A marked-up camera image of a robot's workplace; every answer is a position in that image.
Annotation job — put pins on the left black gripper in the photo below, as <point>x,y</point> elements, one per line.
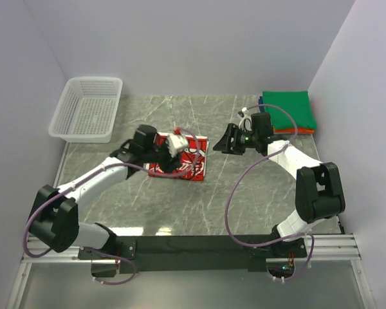
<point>170,163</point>

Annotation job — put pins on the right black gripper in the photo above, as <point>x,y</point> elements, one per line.
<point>224,145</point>

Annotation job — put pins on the white t shirt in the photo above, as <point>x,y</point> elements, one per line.
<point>193,159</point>

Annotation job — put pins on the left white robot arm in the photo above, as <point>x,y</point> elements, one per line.
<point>54,215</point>

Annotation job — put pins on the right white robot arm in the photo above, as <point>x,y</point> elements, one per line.
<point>318,192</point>

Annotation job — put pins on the blue folded t shirt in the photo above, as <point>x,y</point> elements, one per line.
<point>261,104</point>

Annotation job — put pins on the white plastic basket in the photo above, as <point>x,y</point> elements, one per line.
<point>86,110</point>

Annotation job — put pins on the green folded t shirt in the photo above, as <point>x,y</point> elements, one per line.
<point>295,103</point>

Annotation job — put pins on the black base beam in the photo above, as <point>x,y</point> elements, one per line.
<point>183,253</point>

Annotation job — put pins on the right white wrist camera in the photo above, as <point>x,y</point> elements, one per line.
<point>245,122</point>

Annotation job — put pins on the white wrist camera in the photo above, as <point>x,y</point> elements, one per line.
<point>245,122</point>
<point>176,142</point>

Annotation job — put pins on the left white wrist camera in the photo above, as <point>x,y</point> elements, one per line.
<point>176,142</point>

